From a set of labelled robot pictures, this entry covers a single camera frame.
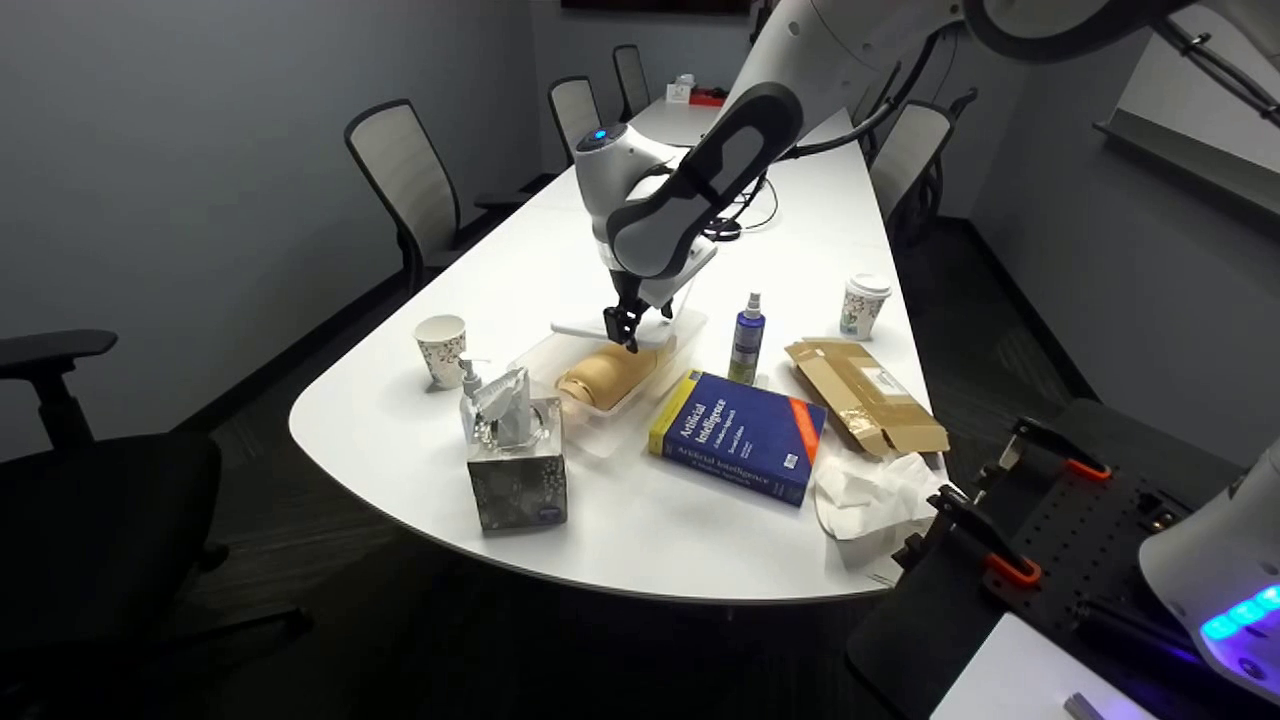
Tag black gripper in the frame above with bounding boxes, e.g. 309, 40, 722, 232
599, 268, 661, 356

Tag blue bottle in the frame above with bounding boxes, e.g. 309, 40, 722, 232
726, 286, 769, 388

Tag clear plastic storage bin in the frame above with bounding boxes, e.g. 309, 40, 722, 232
513, 329, 702, 426

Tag small open paper cup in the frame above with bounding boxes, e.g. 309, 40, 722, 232
411, 310, 473, 395

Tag open brown cardboard box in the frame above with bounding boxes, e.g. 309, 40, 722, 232
779, 332, 957, 465

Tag blue book with orange stripe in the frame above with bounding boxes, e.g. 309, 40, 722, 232
646, 369, 833, 510

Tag grey tissue box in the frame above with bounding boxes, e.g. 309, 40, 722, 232
458, 362, 571, 541

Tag mesh back office chair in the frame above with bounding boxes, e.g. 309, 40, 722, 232
544, 71, 607, 168
869, 86, 983, 229
607, 40, 656, 119

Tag lidded paper coffee cup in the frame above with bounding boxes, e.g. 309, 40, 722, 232
836, 270, 898, 344

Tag mesh office chair with armrest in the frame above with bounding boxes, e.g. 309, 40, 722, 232
342, 94, 473, 291

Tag crumpled white tissue paper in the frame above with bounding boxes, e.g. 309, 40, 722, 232
807, 449, 949, 577

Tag red and black equipment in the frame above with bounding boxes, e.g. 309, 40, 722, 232
845, 395, 1280, 720

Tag white paper sheet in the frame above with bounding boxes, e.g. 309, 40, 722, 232
930, 606, 1157, 720

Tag black office chair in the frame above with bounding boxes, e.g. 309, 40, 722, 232
0, 329, 315, 720

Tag black clamp with orange handle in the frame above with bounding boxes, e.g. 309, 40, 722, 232
998, 410, 1115, 489
923, 479, 1048, 594

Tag wall whiteboard with tray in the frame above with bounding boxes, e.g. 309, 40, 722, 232
1092, 0, 1280, 224

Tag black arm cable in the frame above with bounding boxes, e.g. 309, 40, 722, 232
853, 11, 1280, 163

